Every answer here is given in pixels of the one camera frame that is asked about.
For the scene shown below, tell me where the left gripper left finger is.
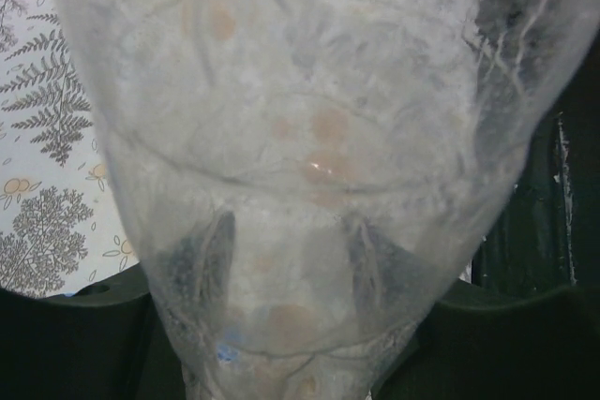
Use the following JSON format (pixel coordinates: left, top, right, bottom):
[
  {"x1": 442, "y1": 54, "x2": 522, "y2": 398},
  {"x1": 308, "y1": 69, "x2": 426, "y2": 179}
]
[{"x1": 1, "y1": 265, "x2": 186, "y2": 400}]

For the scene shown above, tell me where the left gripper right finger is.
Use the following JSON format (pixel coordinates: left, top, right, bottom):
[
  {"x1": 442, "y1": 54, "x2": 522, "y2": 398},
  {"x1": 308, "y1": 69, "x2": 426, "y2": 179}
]
[{"x1": 373, "y1": 285, "x2": 599, "y2": 399}]

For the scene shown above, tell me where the clear bottle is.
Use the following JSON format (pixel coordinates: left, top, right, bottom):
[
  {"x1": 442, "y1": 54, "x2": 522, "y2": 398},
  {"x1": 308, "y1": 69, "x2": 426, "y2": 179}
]
[{"x1": 54, "y1": 0, "x2": 599, "y2": 399}]

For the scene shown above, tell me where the floral table mat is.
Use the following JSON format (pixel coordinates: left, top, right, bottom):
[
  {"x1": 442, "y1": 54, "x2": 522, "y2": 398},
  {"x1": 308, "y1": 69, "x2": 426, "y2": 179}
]
[{"x1": 1, "y1": 0, "x2": 137, "y2": 298}]

